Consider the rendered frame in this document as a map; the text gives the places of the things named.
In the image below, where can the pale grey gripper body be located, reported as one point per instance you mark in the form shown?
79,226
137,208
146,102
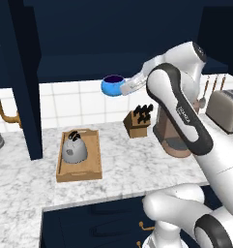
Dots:
134,84

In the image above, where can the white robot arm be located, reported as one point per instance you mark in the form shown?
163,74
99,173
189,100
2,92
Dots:
205,155

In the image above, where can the blue mug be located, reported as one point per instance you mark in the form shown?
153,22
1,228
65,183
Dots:
110,87

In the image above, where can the wooden tray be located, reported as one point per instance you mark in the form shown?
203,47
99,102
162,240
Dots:
94,155

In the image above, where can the navy cabinet door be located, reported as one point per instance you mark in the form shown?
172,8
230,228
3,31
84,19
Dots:
219,35
26,80

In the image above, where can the navy base cabinet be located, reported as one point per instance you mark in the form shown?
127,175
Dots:
95,223

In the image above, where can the wooden knife block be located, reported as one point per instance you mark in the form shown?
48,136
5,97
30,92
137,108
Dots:
137,128

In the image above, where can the brown coffee machine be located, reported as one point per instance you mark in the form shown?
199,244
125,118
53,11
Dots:
171,139

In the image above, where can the silver toaster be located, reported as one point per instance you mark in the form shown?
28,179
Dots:
225,110

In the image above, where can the brass tap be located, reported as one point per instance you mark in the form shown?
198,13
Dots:
2,109

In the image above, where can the navy wall cabinet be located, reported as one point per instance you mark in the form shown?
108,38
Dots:
98,38

